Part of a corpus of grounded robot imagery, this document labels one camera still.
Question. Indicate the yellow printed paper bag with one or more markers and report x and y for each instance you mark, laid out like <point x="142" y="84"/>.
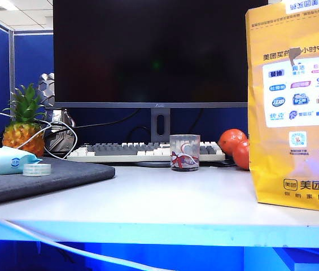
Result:
<point x="277" y="158"/>

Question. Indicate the grey monitor stand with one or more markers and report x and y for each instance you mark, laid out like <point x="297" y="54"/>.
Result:
<point x="155" y="125"/>

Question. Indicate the clear plastic cup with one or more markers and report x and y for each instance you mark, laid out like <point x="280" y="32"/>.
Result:
<point x="184" y="153"/>

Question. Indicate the white and grey keyboard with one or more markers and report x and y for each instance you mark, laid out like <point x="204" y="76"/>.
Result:
<point x="105" y="149"/>

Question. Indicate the orange round fruit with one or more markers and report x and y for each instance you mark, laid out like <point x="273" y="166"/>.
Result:
<point x="230" y="139"/>
<point x="241" y="156"/>

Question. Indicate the black computer monitor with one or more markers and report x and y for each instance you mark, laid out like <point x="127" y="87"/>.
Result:
<point x="153" y="53"/>

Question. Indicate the dark grey fabric pad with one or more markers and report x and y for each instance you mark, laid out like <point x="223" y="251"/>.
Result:
<point x="63" y="175"/>

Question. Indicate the clear tape roll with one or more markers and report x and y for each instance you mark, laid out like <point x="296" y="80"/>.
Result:
<point x="37" y="169"/>

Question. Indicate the plastic pineapple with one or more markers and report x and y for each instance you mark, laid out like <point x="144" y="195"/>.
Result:
<point x="22" y="135"/>

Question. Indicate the grey partition frame post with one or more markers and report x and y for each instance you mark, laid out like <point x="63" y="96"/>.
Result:
<point x="12" y="73"/>

